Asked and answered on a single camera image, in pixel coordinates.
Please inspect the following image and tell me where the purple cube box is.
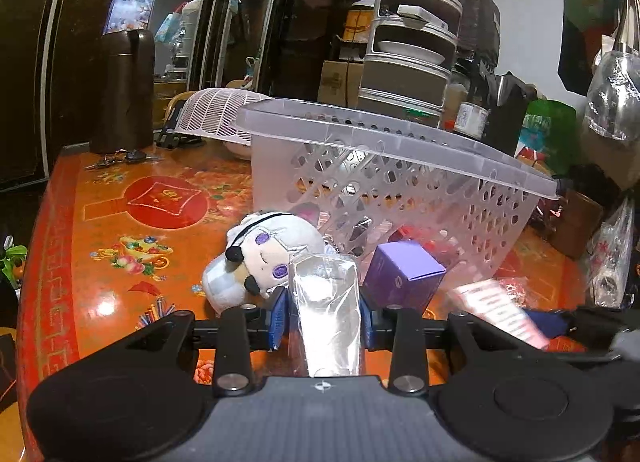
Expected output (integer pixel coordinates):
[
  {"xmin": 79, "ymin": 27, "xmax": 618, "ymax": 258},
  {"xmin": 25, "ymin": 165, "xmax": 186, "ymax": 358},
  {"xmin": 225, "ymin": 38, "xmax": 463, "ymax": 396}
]
[{"xmin": 364, "ymin": 241, "xmax": 446, "ymax": 314}]

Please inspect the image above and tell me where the white plush doll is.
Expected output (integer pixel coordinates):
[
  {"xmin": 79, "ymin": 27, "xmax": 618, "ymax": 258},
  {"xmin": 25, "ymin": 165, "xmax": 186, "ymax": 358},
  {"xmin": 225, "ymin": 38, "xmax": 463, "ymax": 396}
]
[{"xmin": 202, "ymin": 211, "xmax": 333, "ymax": 315}]

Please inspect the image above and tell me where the white tissue pack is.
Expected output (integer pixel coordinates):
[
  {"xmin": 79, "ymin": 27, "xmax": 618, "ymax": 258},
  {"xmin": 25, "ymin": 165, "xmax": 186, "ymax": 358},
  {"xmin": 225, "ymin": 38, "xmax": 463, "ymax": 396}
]
[{"xmin": 446, "ymin": 279, "xmax": 549, "ymax": 349}]

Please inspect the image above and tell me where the red candy bag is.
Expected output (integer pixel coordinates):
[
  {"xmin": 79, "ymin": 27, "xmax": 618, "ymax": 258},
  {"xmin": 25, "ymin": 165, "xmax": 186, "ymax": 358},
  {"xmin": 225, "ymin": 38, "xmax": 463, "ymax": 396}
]
[{"xmin": 497, "ymin": 277, "xmax": 539, "ymax": 308}]

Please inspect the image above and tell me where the translucent plastic basket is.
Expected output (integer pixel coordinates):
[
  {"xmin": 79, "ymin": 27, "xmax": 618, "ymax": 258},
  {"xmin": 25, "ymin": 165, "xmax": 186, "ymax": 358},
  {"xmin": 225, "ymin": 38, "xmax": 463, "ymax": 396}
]
[{"xmin": 235, "ymin": 99, "xmax": 556, "ymax": 288}]

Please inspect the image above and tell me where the green shopping bag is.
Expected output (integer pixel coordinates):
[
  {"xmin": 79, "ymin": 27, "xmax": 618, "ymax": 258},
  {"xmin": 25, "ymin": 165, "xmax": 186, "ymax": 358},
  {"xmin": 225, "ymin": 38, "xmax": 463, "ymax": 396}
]
[{"xmin": 516, "ymin": 99, "xmax": 580, "ymax": 175}]

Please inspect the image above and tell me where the key bunch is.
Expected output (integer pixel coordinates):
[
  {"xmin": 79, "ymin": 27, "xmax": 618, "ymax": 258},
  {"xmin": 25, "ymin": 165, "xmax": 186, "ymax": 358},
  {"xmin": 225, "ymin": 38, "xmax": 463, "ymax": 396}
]
[{"xmin": 85, "ymin": 149, "xmax": 149, "ymax": 170}]

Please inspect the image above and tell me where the white mesh food cover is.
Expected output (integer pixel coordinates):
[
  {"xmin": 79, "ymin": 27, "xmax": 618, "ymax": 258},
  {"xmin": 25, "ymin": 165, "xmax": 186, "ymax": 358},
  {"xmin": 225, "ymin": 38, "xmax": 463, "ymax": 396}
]
[{"xmin": 176, "ymin": 88, "xmax": 269, "ymax": 146}]

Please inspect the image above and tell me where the white label dark bottle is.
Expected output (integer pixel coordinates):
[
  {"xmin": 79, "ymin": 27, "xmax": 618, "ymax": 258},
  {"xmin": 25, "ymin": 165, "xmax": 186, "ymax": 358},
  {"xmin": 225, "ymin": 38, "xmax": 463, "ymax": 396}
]
[{"xmin": 454, "ymin": 102, "xmax": 489, "ymax": 140}]

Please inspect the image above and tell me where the hanging clear plastic bag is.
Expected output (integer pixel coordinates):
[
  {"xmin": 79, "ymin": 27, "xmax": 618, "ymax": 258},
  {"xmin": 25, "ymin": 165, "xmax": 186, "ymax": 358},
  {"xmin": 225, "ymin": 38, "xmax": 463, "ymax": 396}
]
[{"xmin": 585, "ymin": 0, "xmax": 639, "ymax": 144}]

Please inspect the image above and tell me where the brown thermos jug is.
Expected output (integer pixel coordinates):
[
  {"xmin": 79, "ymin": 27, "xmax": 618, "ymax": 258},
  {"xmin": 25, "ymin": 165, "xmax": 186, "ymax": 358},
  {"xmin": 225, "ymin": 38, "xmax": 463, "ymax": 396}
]
[{"xmin": 89, "ymin": 29, "xmax": 155, "ymax": 154}]

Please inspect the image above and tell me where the black bag on table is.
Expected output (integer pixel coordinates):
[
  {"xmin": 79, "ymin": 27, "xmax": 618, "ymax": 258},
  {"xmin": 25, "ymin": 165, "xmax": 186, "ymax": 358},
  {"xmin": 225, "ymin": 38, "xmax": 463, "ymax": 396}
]
[{"xmin": 482, "ymin": 72, "xmax": 538, "ymax": 156}]

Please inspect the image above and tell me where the tiered food cover rack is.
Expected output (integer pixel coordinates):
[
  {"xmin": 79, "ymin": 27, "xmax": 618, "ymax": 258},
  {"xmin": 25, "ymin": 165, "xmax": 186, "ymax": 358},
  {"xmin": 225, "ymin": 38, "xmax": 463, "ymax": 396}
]
[{"xmin": 357, "ymin": 0, "xmax": 463, "ymax": 127}]

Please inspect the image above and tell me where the dark wooden wardrobe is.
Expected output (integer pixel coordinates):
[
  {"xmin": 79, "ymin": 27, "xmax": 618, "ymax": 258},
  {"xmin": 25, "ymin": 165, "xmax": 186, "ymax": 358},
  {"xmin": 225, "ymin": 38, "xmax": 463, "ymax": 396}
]
[{"xmin": 1, "ymin": 0, "xmax": 355, "ymax": 188}]

